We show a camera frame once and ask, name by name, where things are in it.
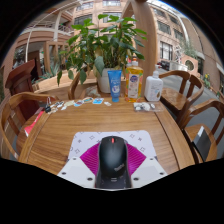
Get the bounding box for dark red wooden lectern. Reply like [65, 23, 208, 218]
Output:
[4, 59, 43, 121]

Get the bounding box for clear plastic packet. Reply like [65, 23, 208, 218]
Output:
[133, 101, 157, 113]

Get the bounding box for black notebook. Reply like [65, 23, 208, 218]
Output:
[192, 125, 213, 163]

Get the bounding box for wooden armchair with red bag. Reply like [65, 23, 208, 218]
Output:
[0, 92, 59, 161]

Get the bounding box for black computer mouse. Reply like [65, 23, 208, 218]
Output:
[94, 135, 133, 190]

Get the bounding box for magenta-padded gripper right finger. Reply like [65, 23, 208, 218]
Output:
[125, 143, 168, 188]

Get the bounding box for empty wooden armchair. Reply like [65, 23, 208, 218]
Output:
[159, 69, 205, 123]

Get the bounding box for blue sticker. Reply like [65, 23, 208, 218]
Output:
[92, 97, 105, 105]

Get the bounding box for wooden chair behind plant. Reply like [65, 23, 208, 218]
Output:
[67, 68, 101, 100]

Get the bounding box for green plant in white pot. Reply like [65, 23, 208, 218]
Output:
[56, 13, 148, 94]

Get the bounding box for grey white bear-print mouse pad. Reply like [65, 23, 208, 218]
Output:
[67, 129, 158, 161]

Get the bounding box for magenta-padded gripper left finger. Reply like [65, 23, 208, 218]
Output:
[57, 142, 101, 188]

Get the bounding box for blue squeeze tube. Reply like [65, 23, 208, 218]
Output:
[107, 69, 123, 103]

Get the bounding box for wooden armchair with black notebook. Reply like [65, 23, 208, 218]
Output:
[178, 98, 224, 164]

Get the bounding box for wooden planter box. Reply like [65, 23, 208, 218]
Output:
[33, 76, 73, 98]

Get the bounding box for white pump bottle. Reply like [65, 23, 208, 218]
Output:
[143, 64, 164, 102]

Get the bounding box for yellow liquid bottle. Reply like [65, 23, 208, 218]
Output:
[124, 57, 144, 103]

